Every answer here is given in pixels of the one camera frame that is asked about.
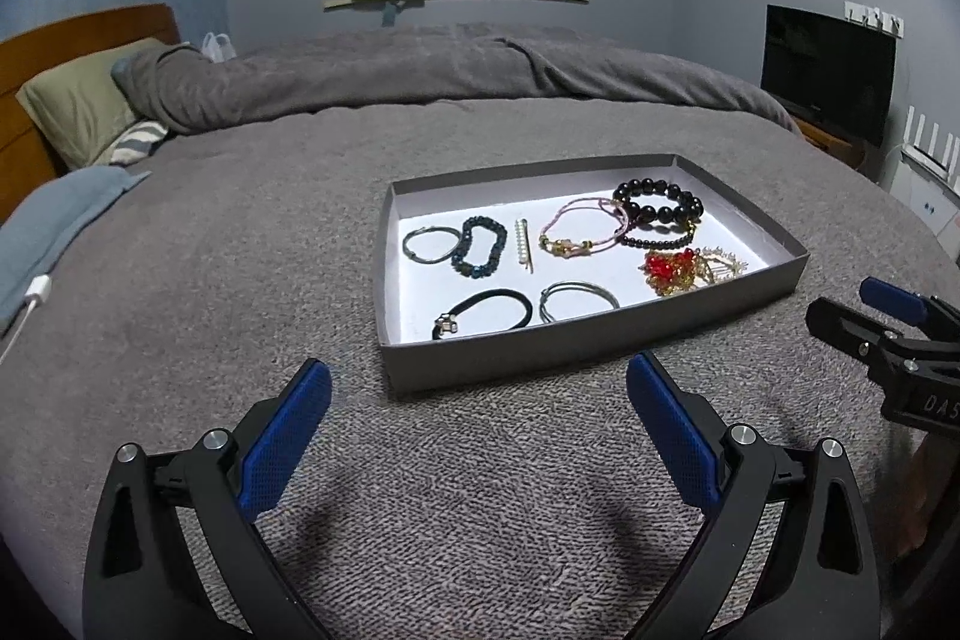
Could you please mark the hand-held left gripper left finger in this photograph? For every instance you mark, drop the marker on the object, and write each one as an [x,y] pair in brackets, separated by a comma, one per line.
[289,437]

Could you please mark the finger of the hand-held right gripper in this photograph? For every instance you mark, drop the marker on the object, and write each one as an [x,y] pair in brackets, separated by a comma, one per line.
[892,302]
[847,325]

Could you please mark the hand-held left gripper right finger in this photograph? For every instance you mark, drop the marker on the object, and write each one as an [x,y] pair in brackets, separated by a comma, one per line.
[675,437]

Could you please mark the grey cardboard tray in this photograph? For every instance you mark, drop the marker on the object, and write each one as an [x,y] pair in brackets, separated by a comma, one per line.
[570,351]

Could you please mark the red bead hair ornament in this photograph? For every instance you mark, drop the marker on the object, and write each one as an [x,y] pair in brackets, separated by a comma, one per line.
[664,268]

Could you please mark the silver bangle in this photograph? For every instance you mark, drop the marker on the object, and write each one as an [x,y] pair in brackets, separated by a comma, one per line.
[592,289]
[407,244]

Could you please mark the pearl hair clip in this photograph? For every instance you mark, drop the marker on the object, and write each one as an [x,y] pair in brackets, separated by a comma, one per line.
[523,242]

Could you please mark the person's right hand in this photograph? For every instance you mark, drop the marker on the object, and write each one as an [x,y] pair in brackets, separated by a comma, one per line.
[919,497]

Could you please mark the white cabinet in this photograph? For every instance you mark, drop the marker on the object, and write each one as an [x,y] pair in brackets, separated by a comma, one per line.
[926,197]

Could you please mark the white router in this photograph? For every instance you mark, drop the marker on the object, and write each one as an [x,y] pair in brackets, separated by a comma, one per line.
[930,156]

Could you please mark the grey knitted blanket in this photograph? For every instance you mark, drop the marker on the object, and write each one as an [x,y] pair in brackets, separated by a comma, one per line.
[225,280]

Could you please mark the wooden television stand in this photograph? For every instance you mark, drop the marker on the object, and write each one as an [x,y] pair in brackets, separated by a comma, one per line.
[825,139]

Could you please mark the black television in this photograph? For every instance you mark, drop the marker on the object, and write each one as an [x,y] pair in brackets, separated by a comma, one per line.
[825,70]

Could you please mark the blue cloth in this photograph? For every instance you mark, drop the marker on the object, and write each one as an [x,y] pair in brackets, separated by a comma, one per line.
[52,212]

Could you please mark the striped pillow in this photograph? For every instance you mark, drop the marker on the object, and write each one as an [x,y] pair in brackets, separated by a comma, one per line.
[139,139]

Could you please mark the wooden headboard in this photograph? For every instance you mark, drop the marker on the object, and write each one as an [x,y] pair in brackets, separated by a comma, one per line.
[30,160]

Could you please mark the grey duvet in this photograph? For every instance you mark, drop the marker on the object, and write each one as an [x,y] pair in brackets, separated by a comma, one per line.
[412,66]

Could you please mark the white plastic bag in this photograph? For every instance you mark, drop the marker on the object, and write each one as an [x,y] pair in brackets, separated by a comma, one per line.
[217,48]

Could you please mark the green pillow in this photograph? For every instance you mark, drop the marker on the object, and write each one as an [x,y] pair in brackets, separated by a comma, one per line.
[75,100]

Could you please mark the white wall hooks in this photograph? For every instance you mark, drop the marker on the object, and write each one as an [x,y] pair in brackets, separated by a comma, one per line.
[874,15]

